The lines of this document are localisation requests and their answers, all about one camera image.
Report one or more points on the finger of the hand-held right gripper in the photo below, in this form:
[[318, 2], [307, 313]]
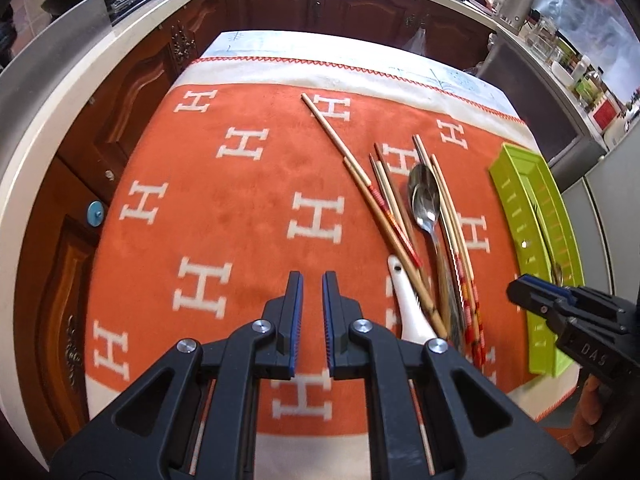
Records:
[[550, 287], [530, 302]]

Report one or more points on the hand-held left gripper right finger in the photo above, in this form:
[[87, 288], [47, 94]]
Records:
[[328, 320]]

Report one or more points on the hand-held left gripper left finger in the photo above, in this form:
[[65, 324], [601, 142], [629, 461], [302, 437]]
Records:
[[297, 320]]

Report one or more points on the green plastic tray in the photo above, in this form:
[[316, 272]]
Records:
[[520, 220]]

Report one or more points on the white ceramic spoon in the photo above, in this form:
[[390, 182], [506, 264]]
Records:
[[410, 310]]

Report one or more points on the black banded wooden chopstick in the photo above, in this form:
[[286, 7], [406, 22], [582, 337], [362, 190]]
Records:
[[430, 310]]

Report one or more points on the metal spoon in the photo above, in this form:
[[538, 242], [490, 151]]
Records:
[[556, 273], [422, 175], [426, 212]]

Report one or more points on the red banded wooden chopstick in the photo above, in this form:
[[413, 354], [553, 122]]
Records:
[[330, 132]]

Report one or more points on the person's right hand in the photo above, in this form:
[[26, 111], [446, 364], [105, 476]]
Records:
[[587, 415]]

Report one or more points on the grey refrigerator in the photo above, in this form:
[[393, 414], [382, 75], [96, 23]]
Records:
[[605, 210]]

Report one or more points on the orange printed blanket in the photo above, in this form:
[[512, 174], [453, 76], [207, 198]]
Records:
[[240, 200]]

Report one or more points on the stainless steel appliance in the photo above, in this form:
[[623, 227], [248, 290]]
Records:
[[540, 110]]

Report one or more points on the red label container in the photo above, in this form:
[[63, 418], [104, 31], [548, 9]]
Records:
[[606, 114]]

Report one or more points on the green label bottle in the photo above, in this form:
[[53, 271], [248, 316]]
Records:
[[585, 87]]

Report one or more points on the white bowl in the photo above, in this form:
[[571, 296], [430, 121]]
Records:
[[562, 75]]

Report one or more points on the blue round cabinet knob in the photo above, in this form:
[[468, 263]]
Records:
[[95, 213]]

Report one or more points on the glass jar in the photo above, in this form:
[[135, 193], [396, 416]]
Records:
[[542, 35]]

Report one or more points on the light printed tablecloth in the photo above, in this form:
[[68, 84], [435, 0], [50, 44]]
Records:
[[310, 45]]

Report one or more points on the hanging plastic bag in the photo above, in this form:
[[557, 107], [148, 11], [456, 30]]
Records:
[[417, 42]]

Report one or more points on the steel electric kettle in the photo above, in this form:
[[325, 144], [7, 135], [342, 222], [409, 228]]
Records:
[[515, 0]]

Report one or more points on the brown wooden kitchen cabinets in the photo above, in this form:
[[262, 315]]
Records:
[[360, 5]]

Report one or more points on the black gas cooktop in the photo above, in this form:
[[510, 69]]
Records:
[[130, 7]]

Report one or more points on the low stainless steel panel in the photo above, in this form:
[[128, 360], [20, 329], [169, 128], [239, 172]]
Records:
[[50, 55]]

